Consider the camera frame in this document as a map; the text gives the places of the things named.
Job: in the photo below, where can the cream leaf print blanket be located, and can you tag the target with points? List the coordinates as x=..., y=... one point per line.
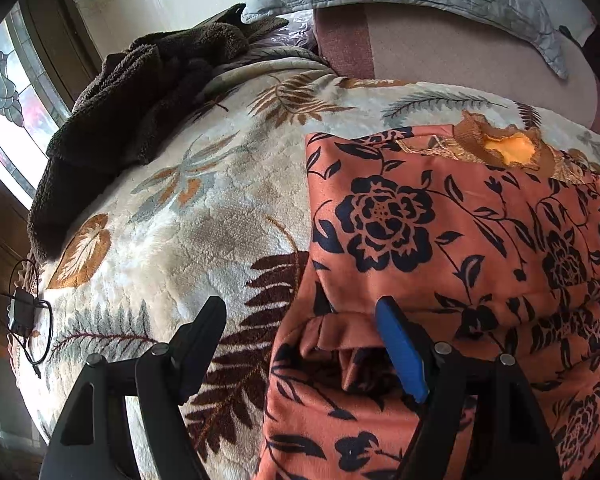
x=205, y=220

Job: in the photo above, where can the pink mattress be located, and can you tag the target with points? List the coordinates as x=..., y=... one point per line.
x=455, y=50

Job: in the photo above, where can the stained glass window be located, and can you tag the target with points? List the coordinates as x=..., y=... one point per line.
x=10, y=105

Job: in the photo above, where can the clear plastic bag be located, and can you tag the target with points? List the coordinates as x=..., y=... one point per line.
x=300, y=35

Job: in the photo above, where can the black charger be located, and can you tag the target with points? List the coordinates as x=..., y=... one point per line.
x=22, y=311

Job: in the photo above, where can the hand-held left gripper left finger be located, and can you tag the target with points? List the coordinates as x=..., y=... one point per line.
x=200, y=338

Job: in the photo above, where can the brown fuzzy blanket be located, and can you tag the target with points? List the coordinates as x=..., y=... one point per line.
x=130, y=110

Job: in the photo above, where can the orange black floral garment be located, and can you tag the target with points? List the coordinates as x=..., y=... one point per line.
x=405, y=240

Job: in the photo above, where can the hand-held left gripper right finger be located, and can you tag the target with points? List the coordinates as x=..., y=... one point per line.
x=401, y=346

